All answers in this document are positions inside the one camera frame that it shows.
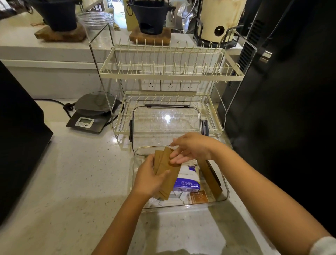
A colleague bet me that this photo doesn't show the pile of white sachets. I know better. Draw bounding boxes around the pile of white sachets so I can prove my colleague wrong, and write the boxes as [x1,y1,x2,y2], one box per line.
[144,191,185,209]

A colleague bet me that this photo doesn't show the cream cylindrical stove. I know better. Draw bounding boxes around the cream cylindrical stove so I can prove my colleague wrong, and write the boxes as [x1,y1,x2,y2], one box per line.
[200,0,247,43]

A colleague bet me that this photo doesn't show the black cast iron stove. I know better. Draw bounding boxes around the black cast iron stove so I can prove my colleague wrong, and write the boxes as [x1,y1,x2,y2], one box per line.
[26,0,83,32]
[128,0,176,36]

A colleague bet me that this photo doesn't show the clear plastic storage box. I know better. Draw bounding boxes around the clear plastic storage box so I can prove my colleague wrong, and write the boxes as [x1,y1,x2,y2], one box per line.
[131,145,230,211]

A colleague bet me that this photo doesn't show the black metal stove stand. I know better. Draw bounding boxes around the black metal stove stand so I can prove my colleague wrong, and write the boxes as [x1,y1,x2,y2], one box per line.
[193,18,244,50]

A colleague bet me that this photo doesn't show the white sleeve cuff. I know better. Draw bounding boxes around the white sleeve cuff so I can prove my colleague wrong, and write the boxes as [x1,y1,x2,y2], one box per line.
[309,236,336,255]

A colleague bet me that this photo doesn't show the person's left forearm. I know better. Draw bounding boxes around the person's left forearm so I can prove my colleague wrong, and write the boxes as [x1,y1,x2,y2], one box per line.
[92,190,148,255]

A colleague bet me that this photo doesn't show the person's right hand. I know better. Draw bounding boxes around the person's right hand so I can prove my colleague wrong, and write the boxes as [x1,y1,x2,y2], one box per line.
[169,132,220,166]

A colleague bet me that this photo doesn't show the black countertop appliance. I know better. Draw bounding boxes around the black countertop appliance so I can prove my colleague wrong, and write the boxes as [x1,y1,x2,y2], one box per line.
[0,60,54,227]

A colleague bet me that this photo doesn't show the bundle of brown paper packets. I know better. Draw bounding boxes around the bundle of brown paper packets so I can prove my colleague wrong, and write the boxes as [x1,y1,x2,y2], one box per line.
[153,147,182,201]

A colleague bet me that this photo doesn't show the black power cable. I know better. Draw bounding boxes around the black power cable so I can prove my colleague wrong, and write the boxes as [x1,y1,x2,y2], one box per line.
[34,98,77,119]

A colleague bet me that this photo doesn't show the cream wire dish rack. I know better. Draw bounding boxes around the cream wire dish rack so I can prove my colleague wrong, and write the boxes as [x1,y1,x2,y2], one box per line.
[89,23,258,144]

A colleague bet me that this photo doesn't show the rough wooden base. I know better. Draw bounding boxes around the rough wooden base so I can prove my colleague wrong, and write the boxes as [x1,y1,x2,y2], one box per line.
[34,23,87,43]

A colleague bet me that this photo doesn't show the blue and white packet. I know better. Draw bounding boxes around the blue and white packet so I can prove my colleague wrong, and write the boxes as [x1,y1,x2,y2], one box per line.
[172,161,201,193]

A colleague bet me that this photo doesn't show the orange printed card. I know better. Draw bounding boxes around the orange printed card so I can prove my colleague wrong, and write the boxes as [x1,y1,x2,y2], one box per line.
[184,190,209,205]

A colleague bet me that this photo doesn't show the white wall socket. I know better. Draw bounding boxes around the white wall socket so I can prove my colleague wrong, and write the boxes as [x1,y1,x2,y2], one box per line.
[181,71,200,92]
[139,71,161,92]
[161,71,181,92]

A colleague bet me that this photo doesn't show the clear lid with dark clips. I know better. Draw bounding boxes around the clear lid with dark clips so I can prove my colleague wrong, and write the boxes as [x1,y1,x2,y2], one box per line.
[129,104,210,153]

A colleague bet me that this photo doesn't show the person's left hand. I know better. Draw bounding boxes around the person's left hand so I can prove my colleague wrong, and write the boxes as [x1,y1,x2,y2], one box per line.
[131,154,174,199]

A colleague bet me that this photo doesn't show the clear glassware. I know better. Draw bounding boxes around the clear glassware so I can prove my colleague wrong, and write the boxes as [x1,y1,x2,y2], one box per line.
[175,0,200,19]

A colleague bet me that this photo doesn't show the person's right forearm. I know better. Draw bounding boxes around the person's right forearm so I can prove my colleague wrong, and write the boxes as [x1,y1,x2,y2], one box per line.
[209,143,332,255]

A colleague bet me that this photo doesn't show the brown paper packets stack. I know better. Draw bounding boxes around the brown paper packets stack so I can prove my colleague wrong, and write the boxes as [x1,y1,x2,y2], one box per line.
[197,158,223,200]

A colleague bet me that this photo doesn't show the grey digital kitchen scale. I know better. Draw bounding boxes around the grey digital kitchen scale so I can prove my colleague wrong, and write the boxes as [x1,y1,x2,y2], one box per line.
[66,92,122,135]

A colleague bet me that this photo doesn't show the square wooden base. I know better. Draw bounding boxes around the square wooden base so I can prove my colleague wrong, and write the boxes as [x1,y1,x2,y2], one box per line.
[129,26,172,45]

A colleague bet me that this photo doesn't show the tall black refrigerator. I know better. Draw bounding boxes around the tall black refrigerator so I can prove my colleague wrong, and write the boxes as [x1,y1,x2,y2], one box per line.
[217,0,336,237]

